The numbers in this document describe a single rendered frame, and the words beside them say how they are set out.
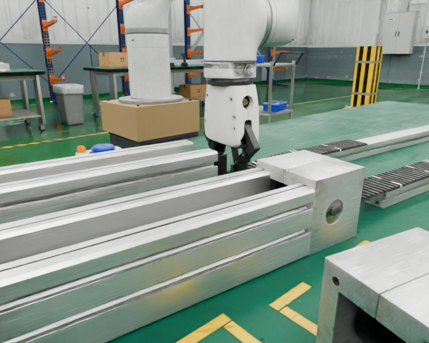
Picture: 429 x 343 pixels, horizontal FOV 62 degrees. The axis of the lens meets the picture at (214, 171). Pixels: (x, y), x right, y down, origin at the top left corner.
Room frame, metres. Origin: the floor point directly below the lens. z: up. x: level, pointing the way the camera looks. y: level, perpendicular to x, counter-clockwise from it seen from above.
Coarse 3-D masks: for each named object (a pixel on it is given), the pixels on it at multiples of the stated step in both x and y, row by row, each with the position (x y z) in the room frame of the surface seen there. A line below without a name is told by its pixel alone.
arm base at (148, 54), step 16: (128, 48) 1.06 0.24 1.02; (144, 48) 1.03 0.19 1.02; (160, 48) 1.05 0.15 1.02; (128, 64) 1.07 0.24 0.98; (144, 64) 1.03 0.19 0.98; (160, 64) 1.04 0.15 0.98; (144, 80) 1.03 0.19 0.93; (160, 80) 1.04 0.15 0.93; (128, 96) 1.13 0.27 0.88; (144, 96) 1.03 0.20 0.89; (160, 96) 1.04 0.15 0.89; (176, 96) 1.11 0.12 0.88
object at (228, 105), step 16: (208, 80) 0.60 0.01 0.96; (208, 96) 0.61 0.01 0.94; (224, 96) 0.57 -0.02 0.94; (240, 96) 0.56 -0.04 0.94; (256, 96) 0.58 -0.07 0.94; (208, 112) 0.61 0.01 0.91; (224, 112) 0.57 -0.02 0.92; (240, 112) 0.56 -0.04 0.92; (256, 112) 0.57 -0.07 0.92; (208, 128) 0.61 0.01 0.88; (224, 128) 0.57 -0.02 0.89; (240, 128) 0.55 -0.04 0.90; (256, 128) 0.57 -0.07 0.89
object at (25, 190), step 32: (64, 160) 0.48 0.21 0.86; (96, 160) 0.50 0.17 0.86; (128, 160) 0.52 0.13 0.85; (160, 160) 0.48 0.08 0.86; (192, 160) 0.50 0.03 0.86; (0, 192) 0.37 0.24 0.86; (32, 192) 0.38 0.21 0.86; (64, 192) 0.41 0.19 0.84; (96, 192) 0.42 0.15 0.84; (128, 192) 0.45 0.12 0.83; (0, 224) 0.36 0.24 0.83
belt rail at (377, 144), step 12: (396, 132) 0.92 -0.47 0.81; (408, 132) 0.92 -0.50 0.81; (420, 132) 0.92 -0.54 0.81; (372, 144) 0.81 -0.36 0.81; (384, 144) 0.83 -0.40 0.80; (396, 144) 0.86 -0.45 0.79; (408, 144) 0.89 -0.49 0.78; (336, 156) 0.74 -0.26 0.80; (348, 156) 0.76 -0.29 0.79; (360, 156) 0.78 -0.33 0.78
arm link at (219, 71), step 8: (208, 64) 0.58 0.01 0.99; (216, 64) 0.57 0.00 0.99; (224, 64) 0.56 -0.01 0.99; (232, 64) 0.56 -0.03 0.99; (240, 64) 0.57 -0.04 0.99; (248, 64) 0.57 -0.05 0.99; (208, 72) 0.58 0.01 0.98; (216, 72) 0.57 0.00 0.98; (224, 72) 0.56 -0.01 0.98; (232, 72) 0.56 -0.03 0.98; (240, 72) 0.56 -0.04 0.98; (248, 72) 0.57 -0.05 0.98; (216, 80) 0.58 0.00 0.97; (224, 80) 0.57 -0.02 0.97; (232, 80) 0.57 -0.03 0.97; (240, 80) 0.58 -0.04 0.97; (248, 80) 0.59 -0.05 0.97
